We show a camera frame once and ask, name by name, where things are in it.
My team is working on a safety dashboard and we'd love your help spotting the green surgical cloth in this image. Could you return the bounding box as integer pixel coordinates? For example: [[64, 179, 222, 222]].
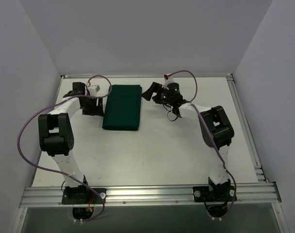
[[102, 84, 142, 131]]

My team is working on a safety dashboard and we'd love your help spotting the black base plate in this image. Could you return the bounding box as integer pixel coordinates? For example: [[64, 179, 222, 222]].
[[61, 186, 106, 205], [192, 185, 237, 202]]

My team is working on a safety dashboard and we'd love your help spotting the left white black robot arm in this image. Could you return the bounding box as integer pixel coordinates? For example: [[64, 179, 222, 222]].
[[38, 82, 104, 203]]

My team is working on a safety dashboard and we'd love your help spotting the front aluminium rail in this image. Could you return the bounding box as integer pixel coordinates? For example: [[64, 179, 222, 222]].
[[19, 182, 281, 208]]

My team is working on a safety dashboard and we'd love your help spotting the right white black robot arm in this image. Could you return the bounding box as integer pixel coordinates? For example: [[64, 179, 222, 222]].
[[142, 82, 236, 200]]

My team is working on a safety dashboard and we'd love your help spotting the aluminium rail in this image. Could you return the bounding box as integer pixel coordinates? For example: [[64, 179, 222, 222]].
[[62, 72, 233, 79], [226, 74, 268, 183], [19, 182, 281, 208]]

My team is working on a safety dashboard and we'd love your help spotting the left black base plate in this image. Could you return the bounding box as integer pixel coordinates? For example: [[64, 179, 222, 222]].
[[61, 186, 106, 205]]

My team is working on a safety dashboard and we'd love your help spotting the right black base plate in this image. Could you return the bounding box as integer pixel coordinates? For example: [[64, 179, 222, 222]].
[[192, 185, 237, 202]]

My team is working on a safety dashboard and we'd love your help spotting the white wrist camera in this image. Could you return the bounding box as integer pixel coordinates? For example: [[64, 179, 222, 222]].
[[162, 74, 174, 88], [88, 85, 100, 97]]

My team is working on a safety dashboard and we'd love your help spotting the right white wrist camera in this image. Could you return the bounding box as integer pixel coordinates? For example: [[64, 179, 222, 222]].
[[162, 74, 174, 88]]

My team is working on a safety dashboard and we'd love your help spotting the right aluminium rail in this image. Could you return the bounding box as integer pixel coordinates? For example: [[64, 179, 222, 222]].
[[226, 74, 268, 183]]

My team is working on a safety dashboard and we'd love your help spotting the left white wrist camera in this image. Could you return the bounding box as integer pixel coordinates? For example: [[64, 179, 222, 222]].
[[88, 85, 100, 97]]

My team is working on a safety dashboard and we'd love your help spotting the back aluminium rail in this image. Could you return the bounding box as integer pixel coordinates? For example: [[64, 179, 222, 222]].
[[62, 72, 233, 79]]

